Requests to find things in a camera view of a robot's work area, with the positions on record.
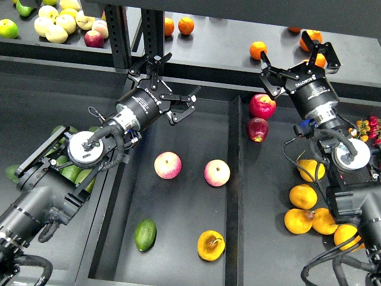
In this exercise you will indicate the bright red apple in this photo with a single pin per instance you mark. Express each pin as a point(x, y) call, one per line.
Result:
point(262, 106)

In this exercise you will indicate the pink apple right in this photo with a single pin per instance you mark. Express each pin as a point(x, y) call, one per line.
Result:
point(217, 173)

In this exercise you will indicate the cherry tomato bunch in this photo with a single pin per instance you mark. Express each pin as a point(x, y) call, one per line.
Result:
point(361, 130)

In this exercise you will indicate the orange right lower pair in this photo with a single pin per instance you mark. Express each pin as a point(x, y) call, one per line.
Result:
point(320, 60)

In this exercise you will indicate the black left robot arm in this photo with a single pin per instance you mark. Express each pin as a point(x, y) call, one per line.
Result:
point(53, 180)

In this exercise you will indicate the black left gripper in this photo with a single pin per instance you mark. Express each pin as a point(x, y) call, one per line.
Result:
point(139, 108)

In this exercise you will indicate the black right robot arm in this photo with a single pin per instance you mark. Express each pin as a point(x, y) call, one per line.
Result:
point(353, 192)

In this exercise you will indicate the black tray divider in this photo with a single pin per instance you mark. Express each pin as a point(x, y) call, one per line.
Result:
point(234, 197)

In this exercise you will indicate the yellow pear lower middle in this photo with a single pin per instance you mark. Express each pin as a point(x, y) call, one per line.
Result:
point(323, 222)

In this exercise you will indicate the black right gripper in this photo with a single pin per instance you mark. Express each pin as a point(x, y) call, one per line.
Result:
point(311, 92)

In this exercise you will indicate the dark red apple on shelf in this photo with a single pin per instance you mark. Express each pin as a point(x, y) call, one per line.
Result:
point(93, 39)

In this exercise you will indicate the green avocado pile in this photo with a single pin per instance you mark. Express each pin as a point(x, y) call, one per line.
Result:
point(73, 173)

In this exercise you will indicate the large orange right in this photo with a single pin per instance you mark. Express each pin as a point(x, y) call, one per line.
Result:
point(314, 35)

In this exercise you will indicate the pink apple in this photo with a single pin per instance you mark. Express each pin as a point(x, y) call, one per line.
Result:
point(217, 173)
point(167, 165)

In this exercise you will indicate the yellow pear lower left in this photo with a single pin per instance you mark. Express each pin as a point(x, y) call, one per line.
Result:
point(298, 221)

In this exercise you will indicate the pale yellow pear pile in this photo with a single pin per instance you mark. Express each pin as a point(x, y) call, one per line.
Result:
point(58, 20)

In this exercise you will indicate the pink apple left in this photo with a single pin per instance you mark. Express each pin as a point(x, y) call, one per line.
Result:
point(167, 165)

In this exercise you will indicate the yellow pear stem up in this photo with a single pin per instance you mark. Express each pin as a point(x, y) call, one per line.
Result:
point(211, 245)

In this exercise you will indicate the black shelf post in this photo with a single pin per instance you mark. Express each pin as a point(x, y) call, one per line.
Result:
point(134, 30)

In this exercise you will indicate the orange behind post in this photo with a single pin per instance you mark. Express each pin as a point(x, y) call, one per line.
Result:
point(168, 26)

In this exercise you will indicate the orange on shelf centre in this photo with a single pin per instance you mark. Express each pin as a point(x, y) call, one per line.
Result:
point(256, 49)

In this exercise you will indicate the yellow pear lower right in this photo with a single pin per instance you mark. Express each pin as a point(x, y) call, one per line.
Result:
point(343, 233)

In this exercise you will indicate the green apple on shelf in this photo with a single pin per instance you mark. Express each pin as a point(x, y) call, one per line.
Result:
point(8, 29)

